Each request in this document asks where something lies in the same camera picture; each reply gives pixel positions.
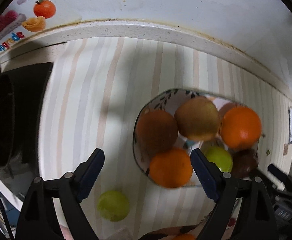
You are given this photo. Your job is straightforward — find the large green apple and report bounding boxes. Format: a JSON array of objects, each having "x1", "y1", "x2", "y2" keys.
[{"x1": 203, "y1": 146, "x2": 233, "y2": 172}]

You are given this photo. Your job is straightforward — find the dark red apple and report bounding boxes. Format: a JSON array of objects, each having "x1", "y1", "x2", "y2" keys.
[{"x1": 231, "y1": 148, "x2": 258, "y2": 179}]

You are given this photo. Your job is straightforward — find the small green apple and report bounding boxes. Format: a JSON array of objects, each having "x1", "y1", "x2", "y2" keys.
[{"x1": 97, "y1": 191, "x2": 130, "y2": 222}]

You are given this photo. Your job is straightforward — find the red cherry tomato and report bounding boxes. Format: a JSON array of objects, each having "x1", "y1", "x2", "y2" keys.
[{"x1": 227, "y1": 217, "x2": 236, "y2": 228}]

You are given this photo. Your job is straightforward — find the large orange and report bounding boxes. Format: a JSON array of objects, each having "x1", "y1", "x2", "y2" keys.
[{"x1": 220, "y1": 106, "x2": 262, "y2": 150}]

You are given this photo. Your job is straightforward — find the brown pear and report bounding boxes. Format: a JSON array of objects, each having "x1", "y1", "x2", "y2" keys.
[{"x1": 174, "y1": 96, "x2": 221, "y2": 141}]

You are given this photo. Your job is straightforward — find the small brown round fruit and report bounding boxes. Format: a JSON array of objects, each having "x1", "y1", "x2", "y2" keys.
[{"x1": 135, "y1": 110, "x2": 179, "y2": 158}]

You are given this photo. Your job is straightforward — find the small brown card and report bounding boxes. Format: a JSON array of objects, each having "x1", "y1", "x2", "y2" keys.
[{"x1": 283, "y1": 144, "x2": 289, "y2": 155}]

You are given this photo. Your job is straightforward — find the black induction cooktop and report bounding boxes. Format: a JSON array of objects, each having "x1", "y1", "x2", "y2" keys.
[{"x1": 0, "y1": 62, "x2": 53, "y2": 200}]

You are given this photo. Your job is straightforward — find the calico cat shaped mat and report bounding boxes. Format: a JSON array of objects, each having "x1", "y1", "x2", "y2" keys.
[{"x1": 139, "y1": 212, "x2": 237, "y2": 239}]

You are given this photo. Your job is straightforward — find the oval floral ceramic plate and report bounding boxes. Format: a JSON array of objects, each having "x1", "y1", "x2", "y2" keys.
[{"x1": 132, "y1": 88, "x2": 261, "y2": 189}]

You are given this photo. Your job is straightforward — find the striped table mat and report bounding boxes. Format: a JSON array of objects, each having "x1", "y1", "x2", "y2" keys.
[{"x1": 38, "y1": 37, "x2": 292, "y2": 239}]

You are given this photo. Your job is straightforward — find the colourful wall sticker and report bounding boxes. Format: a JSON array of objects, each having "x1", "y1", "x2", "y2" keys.
[{"x1": 0, "y1": 0, "x2": 56, "y2": 53}]

